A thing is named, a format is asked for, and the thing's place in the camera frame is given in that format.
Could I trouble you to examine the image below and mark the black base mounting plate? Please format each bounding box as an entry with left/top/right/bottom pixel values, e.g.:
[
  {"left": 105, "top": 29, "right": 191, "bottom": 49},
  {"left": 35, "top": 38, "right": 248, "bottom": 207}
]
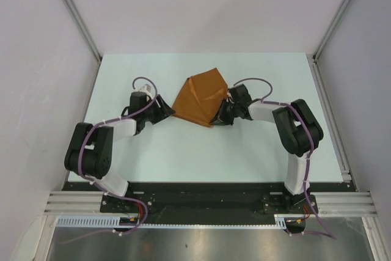
[{"left": 62, "top": 182, "right": 357, "bottom": 233}]

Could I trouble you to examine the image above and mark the left corner aluminium post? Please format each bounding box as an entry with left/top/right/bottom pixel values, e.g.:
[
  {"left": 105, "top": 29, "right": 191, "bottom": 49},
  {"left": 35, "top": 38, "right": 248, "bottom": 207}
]
[{"left": 62, "top": 0, "right": 103, "bottom": 64}]

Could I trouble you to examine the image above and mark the aluminium front frame rail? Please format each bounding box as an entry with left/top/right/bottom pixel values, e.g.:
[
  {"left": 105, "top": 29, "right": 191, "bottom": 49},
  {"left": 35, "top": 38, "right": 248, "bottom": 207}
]
[{"left": 44, "top": 191, "right": 377, "bottom": 217}]

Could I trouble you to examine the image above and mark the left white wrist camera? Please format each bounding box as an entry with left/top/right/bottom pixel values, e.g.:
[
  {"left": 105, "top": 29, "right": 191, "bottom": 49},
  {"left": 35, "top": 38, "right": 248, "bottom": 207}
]
[{"left": 134, "top": 84, "right": 152, "bottom": 96}]

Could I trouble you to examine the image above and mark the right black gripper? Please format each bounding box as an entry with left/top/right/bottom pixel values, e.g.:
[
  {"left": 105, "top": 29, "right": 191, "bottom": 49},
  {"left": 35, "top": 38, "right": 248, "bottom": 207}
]
[{"left": 210, "top": 98, "right": 240, "bottom": 126}]

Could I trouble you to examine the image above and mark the aluminium right side rail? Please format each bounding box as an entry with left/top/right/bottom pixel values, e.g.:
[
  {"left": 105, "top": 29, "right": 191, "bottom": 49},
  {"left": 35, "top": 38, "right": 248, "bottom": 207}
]
[{"left": 307, "top": 54, "right": 356, "bottom": 185}]

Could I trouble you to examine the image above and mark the white slotted cable duct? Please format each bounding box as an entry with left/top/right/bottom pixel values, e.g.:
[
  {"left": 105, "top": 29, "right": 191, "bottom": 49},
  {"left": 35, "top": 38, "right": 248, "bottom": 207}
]
[{"left": 56, "top": 213, "right": 290, "bottom": 230}]

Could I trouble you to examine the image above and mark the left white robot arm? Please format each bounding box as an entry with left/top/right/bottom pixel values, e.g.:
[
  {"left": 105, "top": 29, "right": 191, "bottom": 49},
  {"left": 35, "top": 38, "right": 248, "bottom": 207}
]
[{"left": 64, "top": 90, "right": 175, "bottom": 212}]

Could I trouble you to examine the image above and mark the orange cloth napkin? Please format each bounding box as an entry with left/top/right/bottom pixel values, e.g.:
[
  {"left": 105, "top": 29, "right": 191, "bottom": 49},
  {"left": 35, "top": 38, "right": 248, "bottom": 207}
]
[{"left": 172, "top": 68, "right": 228, "bottom": 127}]

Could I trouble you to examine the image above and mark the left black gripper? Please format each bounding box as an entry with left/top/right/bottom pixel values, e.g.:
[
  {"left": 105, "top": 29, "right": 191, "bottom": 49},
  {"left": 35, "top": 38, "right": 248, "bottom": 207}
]
[{"left": 141, "top": 95, "right": 175, "bottom": 125}]

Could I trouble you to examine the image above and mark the right corner aluminium post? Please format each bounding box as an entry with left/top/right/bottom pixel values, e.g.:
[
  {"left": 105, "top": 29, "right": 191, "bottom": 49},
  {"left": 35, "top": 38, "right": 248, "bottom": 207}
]
[{"left": 312, "top": 0, "right": 353, "bottom": 62}]

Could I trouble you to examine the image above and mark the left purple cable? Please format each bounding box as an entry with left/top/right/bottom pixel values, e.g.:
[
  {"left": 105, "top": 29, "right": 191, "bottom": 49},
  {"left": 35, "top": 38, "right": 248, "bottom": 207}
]
[{"left": 57, "top": 76, "right": 149, "bottom": 245}]

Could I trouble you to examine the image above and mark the corner aluminium post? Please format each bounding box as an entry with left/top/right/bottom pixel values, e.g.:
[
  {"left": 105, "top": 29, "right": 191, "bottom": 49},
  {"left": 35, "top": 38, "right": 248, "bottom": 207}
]
[
  {"left": 312, "top": 0, "right": 353, "bottom": 62},
  {"left": 62, "top": 0, "right": 103, "bottom": 64}
]

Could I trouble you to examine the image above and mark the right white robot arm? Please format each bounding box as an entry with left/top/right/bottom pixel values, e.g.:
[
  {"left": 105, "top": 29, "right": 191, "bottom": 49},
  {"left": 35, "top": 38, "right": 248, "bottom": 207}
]
[{"left": 210, "top": 84, "right": 324, "bottom": 213}]

